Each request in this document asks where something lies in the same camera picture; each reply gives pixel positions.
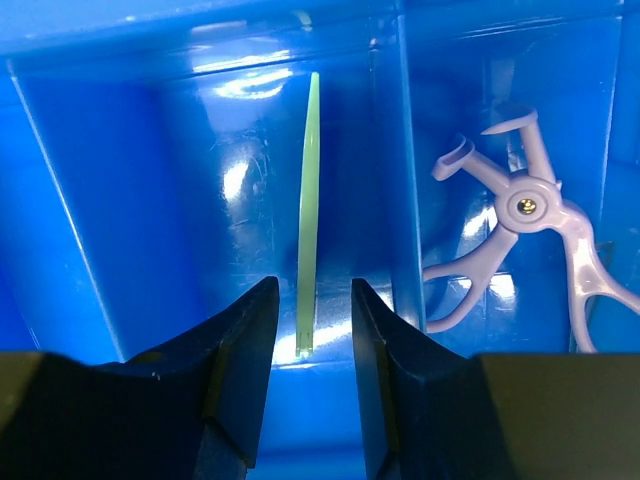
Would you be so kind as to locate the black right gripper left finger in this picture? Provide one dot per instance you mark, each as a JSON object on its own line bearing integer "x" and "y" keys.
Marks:
{"x": 190, "y": 408}

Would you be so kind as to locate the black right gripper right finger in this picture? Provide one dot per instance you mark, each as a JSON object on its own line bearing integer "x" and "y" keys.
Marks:
{"x": 428, "y": 413}

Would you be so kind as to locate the mint green spatula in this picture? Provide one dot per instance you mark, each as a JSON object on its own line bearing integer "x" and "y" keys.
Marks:
{"x": 308, "y": 223}

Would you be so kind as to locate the blue divided plastic bin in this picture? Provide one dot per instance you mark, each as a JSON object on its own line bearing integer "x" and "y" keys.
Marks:
{"x": 151, "y": 157}

